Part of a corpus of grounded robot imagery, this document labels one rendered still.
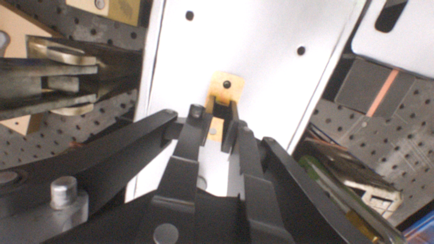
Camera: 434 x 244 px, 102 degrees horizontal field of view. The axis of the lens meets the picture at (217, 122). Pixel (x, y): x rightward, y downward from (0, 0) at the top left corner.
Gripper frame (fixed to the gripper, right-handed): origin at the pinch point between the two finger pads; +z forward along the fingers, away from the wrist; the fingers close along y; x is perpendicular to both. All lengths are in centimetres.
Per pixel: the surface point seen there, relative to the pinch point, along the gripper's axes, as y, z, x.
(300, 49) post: 17.5, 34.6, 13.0
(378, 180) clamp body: 22.2, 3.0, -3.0
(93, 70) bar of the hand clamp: -12.7, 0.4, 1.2
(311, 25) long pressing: 7.0, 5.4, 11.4
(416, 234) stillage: 177, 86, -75
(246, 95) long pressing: 2.7, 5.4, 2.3
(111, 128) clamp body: -21.1, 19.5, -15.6
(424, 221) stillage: 178, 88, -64
